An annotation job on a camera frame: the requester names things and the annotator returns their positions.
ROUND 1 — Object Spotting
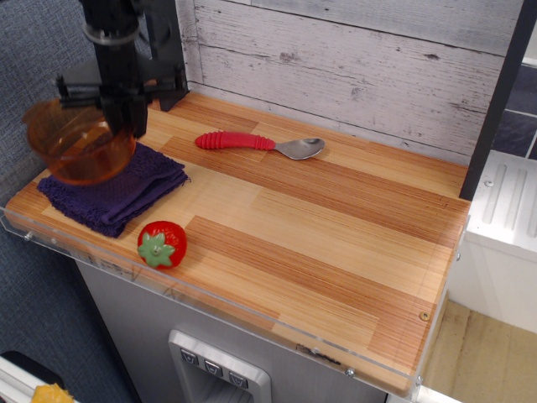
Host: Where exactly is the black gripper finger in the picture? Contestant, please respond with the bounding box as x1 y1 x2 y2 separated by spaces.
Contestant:
107 104 148 138

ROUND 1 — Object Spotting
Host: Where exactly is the left black vertical post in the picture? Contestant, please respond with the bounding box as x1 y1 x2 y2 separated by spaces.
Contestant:
142 0 189 112

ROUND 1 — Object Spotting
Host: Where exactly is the red handled metal spoon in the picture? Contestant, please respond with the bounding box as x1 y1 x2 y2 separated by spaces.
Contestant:
195 131 326 160

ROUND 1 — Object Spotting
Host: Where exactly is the clear acrylic table guard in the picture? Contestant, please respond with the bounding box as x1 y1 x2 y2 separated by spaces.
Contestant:
1 208 446 402

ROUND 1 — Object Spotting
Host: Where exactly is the purple folded towel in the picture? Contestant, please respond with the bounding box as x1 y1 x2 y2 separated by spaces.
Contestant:
37 144 190 238

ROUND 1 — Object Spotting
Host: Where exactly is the yellow object at corner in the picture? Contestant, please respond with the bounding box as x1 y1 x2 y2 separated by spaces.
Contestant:
30 384 75 403

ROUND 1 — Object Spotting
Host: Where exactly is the amber glass pot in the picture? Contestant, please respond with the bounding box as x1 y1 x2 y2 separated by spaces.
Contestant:
22 99 136 186

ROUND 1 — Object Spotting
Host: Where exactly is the grey toy fridge cabinet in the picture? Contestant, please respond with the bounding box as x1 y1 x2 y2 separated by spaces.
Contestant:
78 263 388 402

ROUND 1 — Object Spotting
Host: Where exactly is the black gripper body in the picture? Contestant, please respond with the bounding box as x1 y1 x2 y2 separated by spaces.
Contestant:
55 37 188 123

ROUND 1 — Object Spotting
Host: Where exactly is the right black vertical post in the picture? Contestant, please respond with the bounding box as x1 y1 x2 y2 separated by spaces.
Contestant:
459 0 536 202

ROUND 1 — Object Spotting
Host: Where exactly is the black vertical post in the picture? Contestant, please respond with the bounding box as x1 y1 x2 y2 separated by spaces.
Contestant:
459 0 536 202
142 0 189 112

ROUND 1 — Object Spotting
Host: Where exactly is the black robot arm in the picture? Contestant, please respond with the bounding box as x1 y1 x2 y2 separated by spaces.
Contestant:
56 1 188 139

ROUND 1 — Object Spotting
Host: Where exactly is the red toy strawberry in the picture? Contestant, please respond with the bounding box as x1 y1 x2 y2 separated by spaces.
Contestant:
138 221 187 270

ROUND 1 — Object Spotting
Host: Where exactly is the silver dispenser button panel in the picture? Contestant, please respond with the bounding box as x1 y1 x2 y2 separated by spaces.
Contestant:
169 330 273 402

